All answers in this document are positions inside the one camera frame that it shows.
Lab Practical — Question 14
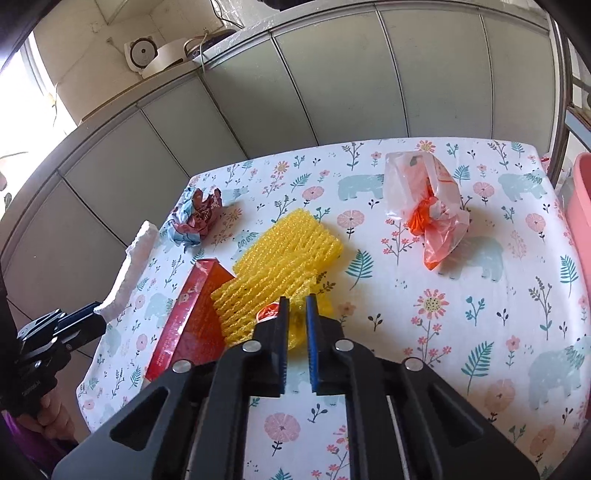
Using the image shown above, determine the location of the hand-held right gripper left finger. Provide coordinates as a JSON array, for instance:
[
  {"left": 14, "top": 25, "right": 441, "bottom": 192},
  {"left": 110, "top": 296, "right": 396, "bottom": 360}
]
[{"left": 53, "top": 296, "right": 291, "bottom": 480}]

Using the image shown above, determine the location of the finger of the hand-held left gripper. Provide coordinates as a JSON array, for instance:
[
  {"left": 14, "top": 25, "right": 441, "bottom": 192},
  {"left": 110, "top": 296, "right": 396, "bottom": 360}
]
[
  {"left": 58, "top": 302, "right": 103, "bottom": 329},
  {"left": 55, "top": 316, "right": 107, "bottom": 354}
]

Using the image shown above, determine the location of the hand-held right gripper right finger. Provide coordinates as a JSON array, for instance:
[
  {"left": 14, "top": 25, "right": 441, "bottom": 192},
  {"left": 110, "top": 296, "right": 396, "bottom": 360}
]
[{"left": 307, "top": 295, "right": 539, "bottom": 480}]

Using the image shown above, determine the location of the white foam piece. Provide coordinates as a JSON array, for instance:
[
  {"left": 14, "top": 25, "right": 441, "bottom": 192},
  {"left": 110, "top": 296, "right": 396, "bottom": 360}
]
[{"left": 95, "top": 220, "right": 160, "bottom": 319}]

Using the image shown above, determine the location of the yellow foam net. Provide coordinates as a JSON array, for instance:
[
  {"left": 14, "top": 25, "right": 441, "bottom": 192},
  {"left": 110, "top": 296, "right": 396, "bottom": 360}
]
[{"left": 210, "top": 209, "right": 345, "bottom": 354}]

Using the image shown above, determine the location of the pink plastic bin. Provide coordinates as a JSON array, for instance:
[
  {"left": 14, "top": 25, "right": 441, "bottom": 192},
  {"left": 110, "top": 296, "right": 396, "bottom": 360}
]
[{"left": 561, "top": 152, "right": 591, "bottom": 273}]

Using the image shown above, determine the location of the person's left forearm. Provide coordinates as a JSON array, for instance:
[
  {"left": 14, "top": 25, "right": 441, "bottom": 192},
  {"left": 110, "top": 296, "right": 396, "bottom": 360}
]
[{"left": 0, "top": 411, "right": 65, "bottom": 476}]

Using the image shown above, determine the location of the person's left hand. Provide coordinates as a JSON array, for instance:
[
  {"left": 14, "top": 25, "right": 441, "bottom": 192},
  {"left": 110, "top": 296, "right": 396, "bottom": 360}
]
[{"left": 23, "top": 390, "right": 77, "bottom": 443}]

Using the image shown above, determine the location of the floral bear printed tablecloth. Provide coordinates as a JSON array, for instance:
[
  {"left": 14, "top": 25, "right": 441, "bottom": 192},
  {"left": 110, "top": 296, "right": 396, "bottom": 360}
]
[{"left": 76, "top": 137, "right": 591, "bottom": 480}]

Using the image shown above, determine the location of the red cardboard box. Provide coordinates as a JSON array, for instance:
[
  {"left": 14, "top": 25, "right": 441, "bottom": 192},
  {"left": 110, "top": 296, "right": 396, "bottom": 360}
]
[{"left": 145, "top": 258, "right": 238, "bottom": 381}]

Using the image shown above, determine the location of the crumpled printed paper ball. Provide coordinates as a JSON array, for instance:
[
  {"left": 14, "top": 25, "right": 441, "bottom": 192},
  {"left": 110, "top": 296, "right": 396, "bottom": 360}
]
[{"left": 166, "top": 186, "right": 225, "bottom": 246}]

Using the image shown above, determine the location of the clear orange plastic bag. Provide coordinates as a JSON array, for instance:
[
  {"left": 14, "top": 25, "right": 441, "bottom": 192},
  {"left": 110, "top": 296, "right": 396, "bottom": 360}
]
[{"left": 384, "top": 151, "right": 471, "bottom": 269}]

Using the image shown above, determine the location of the white rice cooker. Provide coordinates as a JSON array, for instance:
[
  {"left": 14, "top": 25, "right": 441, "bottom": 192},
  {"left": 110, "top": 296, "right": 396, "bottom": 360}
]
[{"left": 124, "top": 39, "right": 190, "bottom": 78}]

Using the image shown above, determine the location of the metal pole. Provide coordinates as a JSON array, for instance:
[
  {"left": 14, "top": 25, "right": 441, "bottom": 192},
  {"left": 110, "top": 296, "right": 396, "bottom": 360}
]
[{"left": 545, "top": 18, "right": 575, "bottom": 185}]

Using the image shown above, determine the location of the black power cable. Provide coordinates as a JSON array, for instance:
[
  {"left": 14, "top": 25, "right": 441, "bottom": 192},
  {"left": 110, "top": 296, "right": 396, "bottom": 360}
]
[{"left": 210, "top": 0, "right": 241, "bottom": 32}]

